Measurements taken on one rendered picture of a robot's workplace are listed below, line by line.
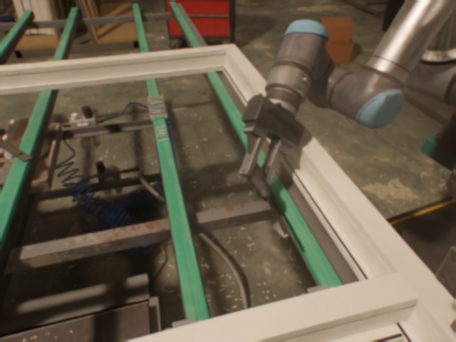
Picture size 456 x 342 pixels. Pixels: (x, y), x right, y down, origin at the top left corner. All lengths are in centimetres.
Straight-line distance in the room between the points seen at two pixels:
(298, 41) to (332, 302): 50
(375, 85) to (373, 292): 42
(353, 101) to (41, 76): 98
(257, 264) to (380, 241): 115
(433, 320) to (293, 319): 18
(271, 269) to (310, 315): 121
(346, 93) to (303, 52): 13
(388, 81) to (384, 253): 36
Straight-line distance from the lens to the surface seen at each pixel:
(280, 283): 166
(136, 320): 91
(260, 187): 65
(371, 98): 77
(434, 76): 126
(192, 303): 58
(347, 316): 51
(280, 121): 71
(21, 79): 136
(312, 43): 78
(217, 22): 403
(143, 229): 75
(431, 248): 153
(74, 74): 132
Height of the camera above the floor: 136
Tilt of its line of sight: 38 degrees down
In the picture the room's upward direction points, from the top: 1 degrees counter-clockwise
